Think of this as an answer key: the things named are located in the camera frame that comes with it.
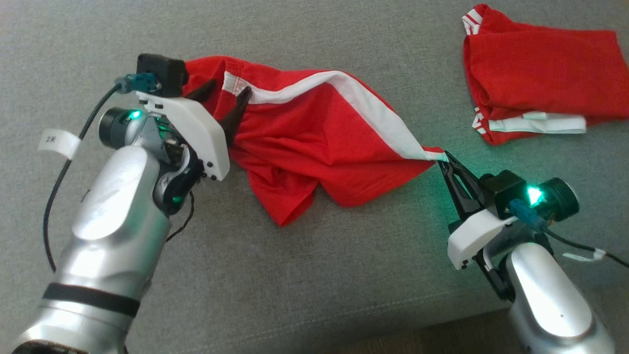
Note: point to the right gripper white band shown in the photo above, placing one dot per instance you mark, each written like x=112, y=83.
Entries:
x=474, y=236

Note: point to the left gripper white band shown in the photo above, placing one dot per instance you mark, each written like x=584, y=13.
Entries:
x=196, y=132

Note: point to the red shorts wide white stripe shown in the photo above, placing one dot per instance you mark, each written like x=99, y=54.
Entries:
x=304, y=142

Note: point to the red shirt thin white stripes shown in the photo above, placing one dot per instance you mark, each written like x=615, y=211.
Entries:
x=540, y=73

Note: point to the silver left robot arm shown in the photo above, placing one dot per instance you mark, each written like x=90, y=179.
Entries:
x=113, y=221

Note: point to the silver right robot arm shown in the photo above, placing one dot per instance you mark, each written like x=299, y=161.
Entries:
x=545, y=295

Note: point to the grey sofa seat cushion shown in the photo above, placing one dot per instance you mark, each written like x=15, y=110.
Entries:
x=295, y=275

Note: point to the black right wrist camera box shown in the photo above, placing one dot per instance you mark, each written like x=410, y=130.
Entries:
x=501, y=191

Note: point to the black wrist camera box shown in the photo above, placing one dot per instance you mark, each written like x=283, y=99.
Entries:
x=164, y=73
x=501, y=191

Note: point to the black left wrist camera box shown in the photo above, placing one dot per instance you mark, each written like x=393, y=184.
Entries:
x=164, y=73

